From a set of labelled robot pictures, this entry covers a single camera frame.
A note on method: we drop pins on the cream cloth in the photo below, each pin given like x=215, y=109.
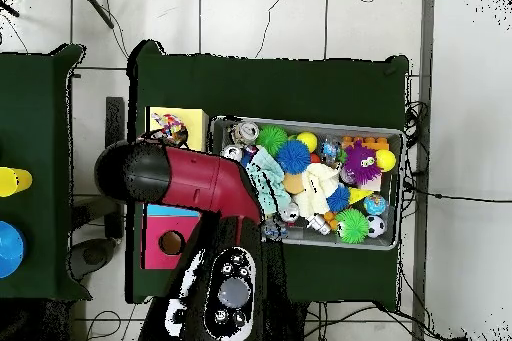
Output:
x=316, y=189

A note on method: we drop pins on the orange toy building block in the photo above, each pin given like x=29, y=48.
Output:
x=372, y=143

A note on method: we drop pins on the multicoloured knotted rag toy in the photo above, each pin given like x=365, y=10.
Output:
x=170, y=125

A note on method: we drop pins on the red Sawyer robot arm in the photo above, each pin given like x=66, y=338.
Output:
x=192, y=181

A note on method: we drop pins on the silver drink can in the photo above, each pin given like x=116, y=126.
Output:
x=245, y=132

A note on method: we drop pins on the yellow cup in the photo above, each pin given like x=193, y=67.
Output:
x=16, y=181

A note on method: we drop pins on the wooden box with three holes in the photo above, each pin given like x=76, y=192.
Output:
x=196, y=125

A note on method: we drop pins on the green spiky ball with eyes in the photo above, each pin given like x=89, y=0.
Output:
x=352, y=226

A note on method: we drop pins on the blue spiky ball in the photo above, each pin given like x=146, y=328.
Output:
x=294, y=157

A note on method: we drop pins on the small soccer ball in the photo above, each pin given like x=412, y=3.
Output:
x=376, y=226

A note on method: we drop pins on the purple spiky monster toy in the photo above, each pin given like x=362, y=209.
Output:
x=360, y=163

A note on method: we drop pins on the mint green cloth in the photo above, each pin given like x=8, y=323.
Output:
x=272, y=181

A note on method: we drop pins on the black tripod leg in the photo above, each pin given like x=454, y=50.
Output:
x=97, y=8
x=9, y=9

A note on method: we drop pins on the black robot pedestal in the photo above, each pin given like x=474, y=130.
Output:
x=298, y=321

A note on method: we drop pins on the dark green table cloth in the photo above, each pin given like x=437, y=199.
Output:
x=40, y=117
x=260, y=85

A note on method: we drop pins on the shallow silver mesh bin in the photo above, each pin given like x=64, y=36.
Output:
x=340, y=243

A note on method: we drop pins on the blue bowl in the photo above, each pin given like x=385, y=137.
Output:
x=10, y=249

